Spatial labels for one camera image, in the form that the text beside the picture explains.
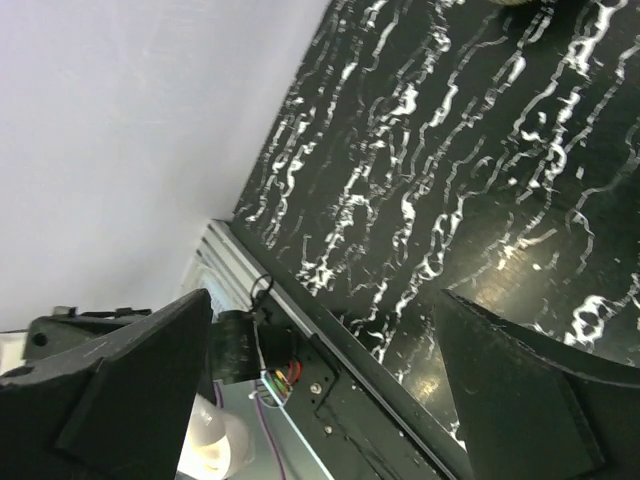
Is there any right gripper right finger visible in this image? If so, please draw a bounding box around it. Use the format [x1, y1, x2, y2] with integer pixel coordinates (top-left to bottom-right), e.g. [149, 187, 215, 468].
[434, 290, 639, 479]

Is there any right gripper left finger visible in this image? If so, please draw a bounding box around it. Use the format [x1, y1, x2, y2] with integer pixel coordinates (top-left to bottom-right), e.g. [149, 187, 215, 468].
[1, 289, 212, 479]

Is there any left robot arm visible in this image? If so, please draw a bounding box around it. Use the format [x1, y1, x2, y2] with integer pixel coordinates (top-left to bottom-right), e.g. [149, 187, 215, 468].
[178, 307, 298, 479]

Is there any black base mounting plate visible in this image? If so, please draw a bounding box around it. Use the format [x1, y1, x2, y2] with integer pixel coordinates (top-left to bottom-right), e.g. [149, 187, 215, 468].
[264, 294, 471, 480]

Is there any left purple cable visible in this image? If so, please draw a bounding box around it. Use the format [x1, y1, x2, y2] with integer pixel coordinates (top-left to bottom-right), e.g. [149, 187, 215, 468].
[212, 379, 291, 480]

